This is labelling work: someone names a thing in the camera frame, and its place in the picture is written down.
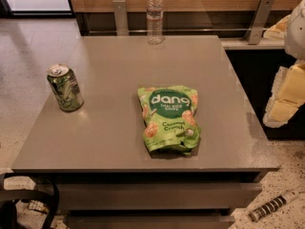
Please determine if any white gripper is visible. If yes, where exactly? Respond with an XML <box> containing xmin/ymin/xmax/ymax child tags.
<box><xmin>263</xmin><ymin>0</ymin><xmax>305</xmax><ymax>128</ymax></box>

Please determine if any green rice chip bag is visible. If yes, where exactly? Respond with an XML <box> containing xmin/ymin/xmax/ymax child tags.
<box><xmin>137</xmin><ymin>85</ymin><xmax>201</xmax><ymax>155</ymax></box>

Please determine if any clear plastic water bottle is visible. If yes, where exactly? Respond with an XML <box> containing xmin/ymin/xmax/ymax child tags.
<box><xmin>146</xmin><ymin>0</ymin><xmax>163</xmax><ymax>45</ymax></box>

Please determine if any green soda can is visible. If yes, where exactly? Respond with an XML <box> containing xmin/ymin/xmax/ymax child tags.
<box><xmin>47</xmin><ymin>64</ymin><xmax>84</xmax><ymax>112</ymax></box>

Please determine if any upper grey drawer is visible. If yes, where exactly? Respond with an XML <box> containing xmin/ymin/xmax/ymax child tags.
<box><xmin>58</xmin><ymin>183</ymin><xmax>261</xmax><ymax>211</ymax></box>

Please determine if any grey drawer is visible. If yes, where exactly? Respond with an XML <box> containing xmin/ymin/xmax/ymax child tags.
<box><xmin>58</xmin><ymin>183</ymin><xmax>261</xmax><ymax>211</ymax></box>
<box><xmin>65</xmin><ymin>216</ymin><xmax>234</xmax><ymax>229</ymax></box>

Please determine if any lower grey drawer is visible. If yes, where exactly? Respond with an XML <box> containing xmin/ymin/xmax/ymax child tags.
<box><xmin>65</xmin><ymin>216</ymin><xmax>234</xmax><ymax>229</ymax></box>

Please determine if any black chair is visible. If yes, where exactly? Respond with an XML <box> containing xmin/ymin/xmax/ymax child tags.
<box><xmin>0</xmin><ymin>173</ymin><xmax>61</xmax><ymax>229</ymax></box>

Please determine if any right metal bracket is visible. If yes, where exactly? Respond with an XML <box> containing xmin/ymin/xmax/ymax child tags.
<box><xmin>245</xmin><ymin>0</ymin><xmax>275</xmax><ymax>45</ymax></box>

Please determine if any metal bracket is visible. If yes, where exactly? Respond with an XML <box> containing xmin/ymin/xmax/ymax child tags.
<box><xmin>112</xmin><ymin>0</ymin><xmax>130</xmax><ymax>36</ymax></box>
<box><xmin>245</xmin><ymin>0</ymin><xmax>275</xmax><ymax>45</ymax></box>

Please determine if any left metal bracket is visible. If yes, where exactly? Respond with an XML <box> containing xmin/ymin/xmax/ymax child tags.
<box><xmin>112</xmin><ymin>0</ymin><xmax>130</xmax><ymax>36</ymax></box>

